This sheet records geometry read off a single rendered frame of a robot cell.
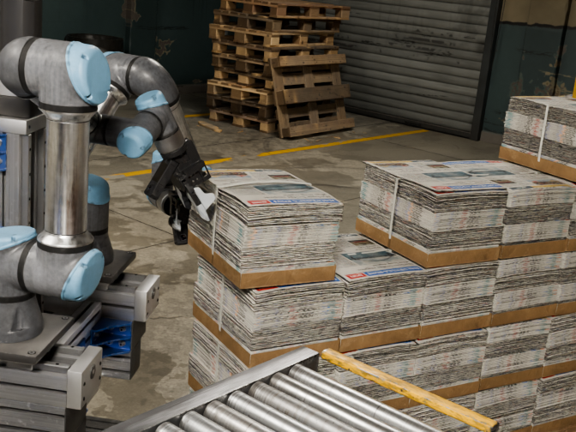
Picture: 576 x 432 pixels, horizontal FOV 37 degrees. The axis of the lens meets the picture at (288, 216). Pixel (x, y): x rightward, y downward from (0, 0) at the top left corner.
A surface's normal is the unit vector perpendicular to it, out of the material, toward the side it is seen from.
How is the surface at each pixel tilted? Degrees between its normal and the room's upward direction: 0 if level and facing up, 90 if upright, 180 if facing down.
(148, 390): 0
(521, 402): 90
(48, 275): 90
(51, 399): 90
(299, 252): 90
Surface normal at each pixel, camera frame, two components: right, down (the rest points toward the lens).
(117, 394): 0.10, -0.96
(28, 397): -0.12, 0.26
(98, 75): 0.96, 0.04
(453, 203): 0.49, 0.29
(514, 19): -0.65, 0.15
